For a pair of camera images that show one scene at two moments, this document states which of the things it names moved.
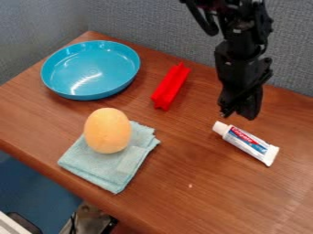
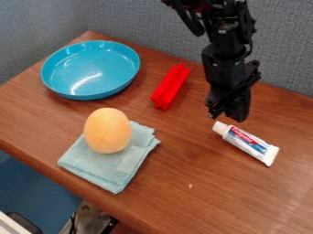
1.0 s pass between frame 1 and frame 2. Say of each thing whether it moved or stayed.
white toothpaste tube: stayed
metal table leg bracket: stayed
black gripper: moved
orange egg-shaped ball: stayed
